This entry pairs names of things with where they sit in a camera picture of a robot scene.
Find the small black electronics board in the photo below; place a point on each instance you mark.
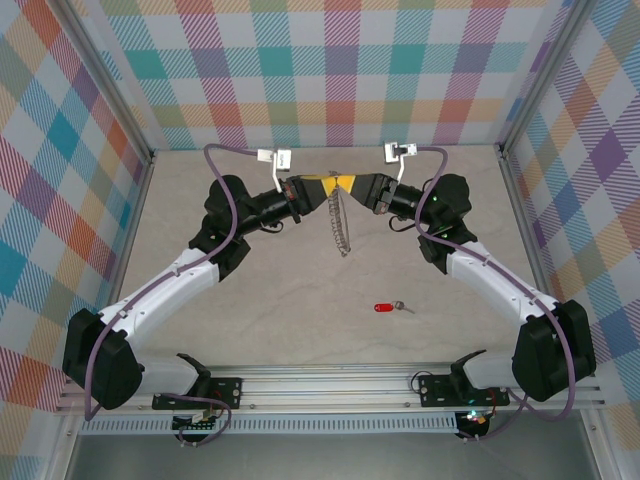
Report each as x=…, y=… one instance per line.
x=192, y=426
x=472, y=419

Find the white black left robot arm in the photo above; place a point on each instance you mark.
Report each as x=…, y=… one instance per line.
x=150, y=310

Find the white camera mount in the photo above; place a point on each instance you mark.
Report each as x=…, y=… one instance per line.
x=407, y=149
x=265, y=155

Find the red plastic key tag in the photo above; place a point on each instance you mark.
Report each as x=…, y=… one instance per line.
x=383, y=306

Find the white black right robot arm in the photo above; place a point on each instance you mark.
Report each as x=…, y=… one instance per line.
x=500, y=285

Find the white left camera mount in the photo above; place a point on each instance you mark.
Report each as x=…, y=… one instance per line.
x=265, y=155

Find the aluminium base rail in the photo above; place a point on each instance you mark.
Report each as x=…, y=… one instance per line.
x=325, y=387

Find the aluminium frame post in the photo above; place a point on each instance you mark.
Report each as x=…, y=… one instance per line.
x=111, y=80
x=544, y=75

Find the small silver key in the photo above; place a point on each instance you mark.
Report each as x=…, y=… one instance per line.
x=406, y=308

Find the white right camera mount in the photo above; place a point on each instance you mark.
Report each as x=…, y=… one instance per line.
x=407, y=149

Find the aluminium side frame rail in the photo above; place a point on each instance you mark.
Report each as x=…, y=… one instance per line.
x=527, y=225
x=131, y=225

